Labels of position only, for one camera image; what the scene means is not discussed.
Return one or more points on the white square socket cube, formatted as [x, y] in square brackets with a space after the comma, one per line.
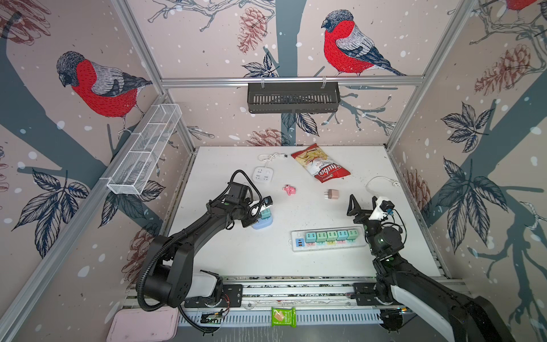
[262, 174]

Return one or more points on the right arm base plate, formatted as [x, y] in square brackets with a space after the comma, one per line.
[365, 294]

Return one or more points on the red white chips bag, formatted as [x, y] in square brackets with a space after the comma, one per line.
[318, 164]

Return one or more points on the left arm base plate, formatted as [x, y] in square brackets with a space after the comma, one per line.
[231, 297]

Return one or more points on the white mesh wall shelf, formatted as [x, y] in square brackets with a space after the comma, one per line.
[138, 164]

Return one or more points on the pink usb charger plug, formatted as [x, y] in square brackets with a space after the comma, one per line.
[332, 194]

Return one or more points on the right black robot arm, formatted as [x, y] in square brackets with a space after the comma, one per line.
[455, 316]

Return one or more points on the black hanging wire basket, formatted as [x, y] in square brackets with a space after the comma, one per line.
[308, 97]

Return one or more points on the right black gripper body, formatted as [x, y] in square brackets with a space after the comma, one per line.
[372, 229]

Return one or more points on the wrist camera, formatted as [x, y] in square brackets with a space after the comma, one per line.
[266, 203]
[382, 208]

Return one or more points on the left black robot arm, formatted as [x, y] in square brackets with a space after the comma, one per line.
[167, 276]

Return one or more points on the teal charger plug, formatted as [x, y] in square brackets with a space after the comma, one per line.
[310, 237]
[266, 214]
[342, 235]

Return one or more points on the pink pig toy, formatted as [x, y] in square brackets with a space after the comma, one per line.
[289, 190]

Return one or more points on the light green charger plug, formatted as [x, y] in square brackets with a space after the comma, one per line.
[353, 234]

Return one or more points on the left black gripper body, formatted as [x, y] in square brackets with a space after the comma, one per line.
[246, 219]

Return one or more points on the teal charger plug front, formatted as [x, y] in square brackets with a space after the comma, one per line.
[342, 235]

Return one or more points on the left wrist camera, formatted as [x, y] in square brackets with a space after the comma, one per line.
[266, 203]

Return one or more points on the pink tray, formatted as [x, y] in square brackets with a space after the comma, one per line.
[139, 326]

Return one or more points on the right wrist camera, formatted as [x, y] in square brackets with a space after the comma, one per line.
[382, 208]

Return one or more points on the blue square socket cube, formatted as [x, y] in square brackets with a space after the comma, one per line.
[263, 222]

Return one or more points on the green snack packet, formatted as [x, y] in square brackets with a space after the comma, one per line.
[284, 317]

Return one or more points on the white multicolour power strip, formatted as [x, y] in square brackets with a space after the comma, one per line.
[298, 244]

